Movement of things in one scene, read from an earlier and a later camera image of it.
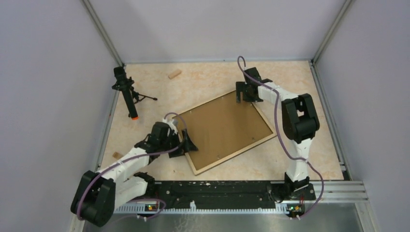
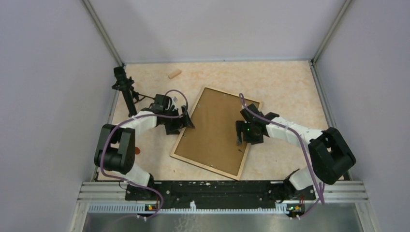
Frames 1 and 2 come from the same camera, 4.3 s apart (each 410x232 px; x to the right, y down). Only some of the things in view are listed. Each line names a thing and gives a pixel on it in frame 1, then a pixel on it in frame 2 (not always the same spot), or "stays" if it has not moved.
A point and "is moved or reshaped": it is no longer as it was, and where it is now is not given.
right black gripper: (240, 87) -> (241, 126)
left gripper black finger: (187, 140) -> (185, 116)
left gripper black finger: (187, 146) -> (186, 122)
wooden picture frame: (223, 129) -> (178, 142)
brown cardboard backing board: (223, 128) is moved or reshaped
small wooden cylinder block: (174, 74) stays
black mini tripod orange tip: (125, 85) stays
